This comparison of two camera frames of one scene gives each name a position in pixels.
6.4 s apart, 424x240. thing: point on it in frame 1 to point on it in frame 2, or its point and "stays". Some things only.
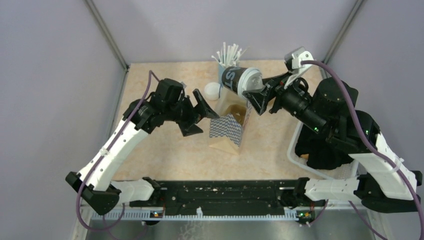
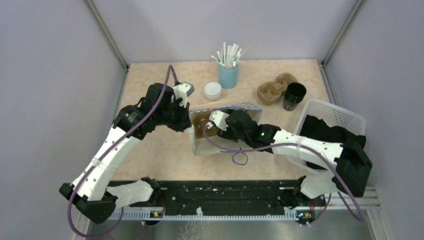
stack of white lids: x=211 y=90 stays
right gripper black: x=260 y=99 to x=227 y=134
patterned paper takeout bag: x=226 y=129 to x=201 y=146
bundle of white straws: x=231 y=57 stays
